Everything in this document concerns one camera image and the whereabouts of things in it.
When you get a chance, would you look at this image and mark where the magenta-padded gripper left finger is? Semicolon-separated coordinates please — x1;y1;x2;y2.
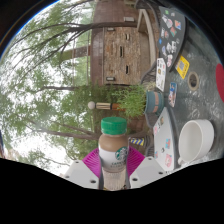
63;146;102;190

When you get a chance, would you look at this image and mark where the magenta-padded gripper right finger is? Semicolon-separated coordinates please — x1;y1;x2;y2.
125;146;167;190

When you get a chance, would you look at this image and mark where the green-capped coffee drink bottle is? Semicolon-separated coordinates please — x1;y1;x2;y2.
98;116;130;191

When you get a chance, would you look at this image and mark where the striped yellow blue cone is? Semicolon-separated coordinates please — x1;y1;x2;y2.
129;136;146;147

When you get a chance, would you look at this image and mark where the silver laptop with stickers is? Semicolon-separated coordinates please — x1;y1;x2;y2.
152;106;176;173

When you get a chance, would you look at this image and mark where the white ceramic mug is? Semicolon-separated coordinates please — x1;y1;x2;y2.
177;118;215;167

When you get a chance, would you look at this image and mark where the green plant in blue pot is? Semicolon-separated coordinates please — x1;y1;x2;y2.
114;83;165;118

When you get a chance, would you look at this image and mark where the colourful photo card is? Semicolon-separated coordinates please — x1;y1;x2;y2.
167;81;178;108

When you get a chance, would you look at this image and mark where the white printed booklet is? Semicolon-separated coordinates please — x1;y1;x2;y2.
155;57;167;93

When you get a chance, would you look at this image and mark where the yellow card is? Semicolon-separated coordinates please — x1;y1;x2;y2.
175;54;190;80

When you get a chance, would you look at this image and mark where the flat round red coaster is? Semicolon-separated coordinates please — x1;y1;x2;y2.
215;63;224;103

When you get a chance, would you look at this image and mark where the black laptop with stickers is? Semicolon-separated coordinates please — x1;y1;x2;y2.
157;5;187;73

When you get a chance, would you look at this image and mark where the wooden globe lamp post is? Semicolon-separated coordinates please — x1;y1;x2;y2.
87;101;126;112

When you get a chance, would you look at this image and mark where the grey wall utility box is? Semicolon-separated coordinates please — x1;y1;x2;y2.
123;15;136;23

